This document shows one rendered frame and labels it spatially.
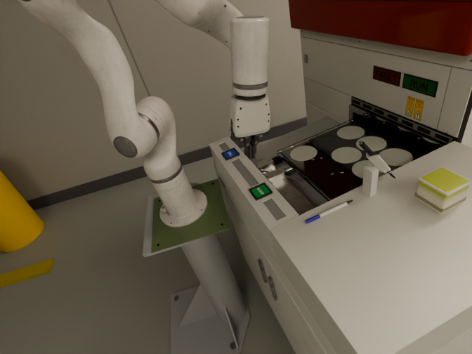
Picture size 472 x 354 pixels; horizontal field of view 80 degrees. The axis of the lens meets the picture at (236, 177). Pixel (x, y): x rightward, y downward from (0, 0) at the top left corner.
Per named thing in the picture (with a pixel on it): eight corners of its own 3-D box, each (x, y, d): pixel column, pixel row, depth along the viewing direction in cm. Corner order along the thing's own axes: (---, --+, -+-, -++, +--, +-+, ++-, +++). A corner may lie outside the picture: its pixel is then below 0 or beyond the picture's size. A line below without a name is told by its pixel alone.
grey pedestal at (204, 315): (171, 376, 139) (80, 287, 90) (171, 295, 175) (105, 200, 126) (269, 344, 140) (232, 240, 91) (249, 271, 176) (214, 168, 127)
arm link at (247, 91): (260, 74, 71) (260, 86, 72) (227, 79, 68) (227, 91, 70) (275, 82, 64) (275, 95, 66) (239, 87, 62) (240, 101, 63)
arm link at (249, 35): (234, 75, 71) (230, 85, 63) (232, 15, 63) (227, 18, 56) (267, 75, 70) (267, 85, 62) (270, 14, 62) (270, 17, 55)
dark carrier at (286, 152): (352, 121, 117) (352, 121, 117) (427, 159, 90) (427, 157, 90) (280, 153, 111) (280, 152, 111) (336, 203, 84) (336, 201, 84)
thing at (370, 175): (377, 182, 77) (382, 141, 69) (388, 189, 74) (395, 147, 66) (359, 191, 76) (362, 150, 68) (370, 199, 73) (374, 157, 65)
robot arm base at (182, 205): (164, 235, 100) (141, 199, 88) (157, 202, 114) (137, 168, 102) (213, 213, 102) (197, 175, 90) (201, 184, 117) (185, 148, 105)
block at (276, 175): (281, 173, 103) (279, 166, 102) (286, 177, 101) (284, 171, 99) (262, 181, 102) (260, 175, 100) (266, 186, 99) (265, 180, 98)
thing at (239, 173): (236, 162, 126) (228, 135, 118) (304, 248, 83) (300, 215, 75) (217, 170, 125) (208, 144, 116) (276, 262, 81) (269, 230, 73)
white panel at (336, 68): (309, 102, 156) (303, 24, 132) (451, 175, 92) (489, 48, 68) (304, 105, 155) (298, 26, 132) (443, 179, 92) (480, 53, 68)
